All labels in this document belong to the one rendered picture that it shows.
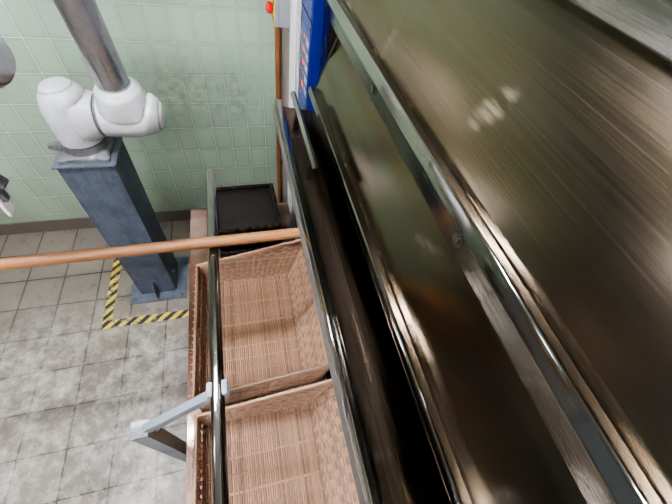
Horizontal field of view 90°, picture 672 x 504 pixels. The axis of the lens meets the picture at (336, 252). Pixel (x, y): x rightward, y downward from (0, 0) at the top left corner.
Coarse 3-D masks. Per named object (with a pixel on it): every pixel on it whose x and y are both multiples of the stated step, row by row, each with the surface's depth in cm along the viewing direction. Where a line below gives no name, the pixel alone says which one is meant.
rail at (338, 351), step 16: (288, 128) 88; (288, 144) 84; (288, 160) 81; (304, 192) 75; (304, 208) 71; (304, 224) 69; (320, 256) 65; (320, 272) 62; (320, 288) 60; (320, 304) 60; (336, 320) 57; (336, 336) 55; (336, 352) 54; (336, 368) 53; (352, 384) 51; (352, 400) 50; (352, 416) 48; (352, 432) 47; (368, 448) 46; (368, 464) 45; (368, 480) 44; (368, 496) 43
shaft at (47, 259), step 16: (176, 240) 90; (192, 240) 90; (208, 240) 91; (224, 240) 92; (240, 240) 93; (256, 240) 94; (272, 240) 96; (32, 256) 82; (48, 256) 83; (64, 256) 83; (80, 256) 84; (96, 256) 85; (112, 256) 86; (128, 256) 88
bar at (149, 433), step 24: (216, 216) 102; (216, 264) 91; (216, 288) 87; (216, 312) 83; (216, 336) 79; (216, 360) 76; (216, 384) 73; (192, 408) 77; (216, 408) 70; (144, 432) 84; (168, 432) 101; (216, 432) 67; (216, 456) 65; (216, 480) 63
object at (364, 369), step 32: (320, 128) 96; (320, 160) 87; (320, 192) 79; (320, 224) 73; (352, 224) 76; (352, 256) 70; (352, 288) 65; (320, 320) 60; (352, 320) 60; (384, 320) 62; (352, 352) 56; (384, 352) 58; (384, 384) 55; (384, 416) 51; (416, 416) 53; (352, 448) 48; (384, 448) 49; (416, 448) 50; (384, 480) 46; (416, 480) 47
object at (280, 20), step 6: (276, 0) 123; (282, 0) 124; (288, 0) 124; (276, 6) 125; (282, 6) 125; (288, 6) 126; (276, 12) 126; (282, 12) 127; (288, 12) 127; (276, 18) 128; (282, 18) 128; (288, 18) 129; (276, 24) 130; (282, 24) 130; (288, 24) 130
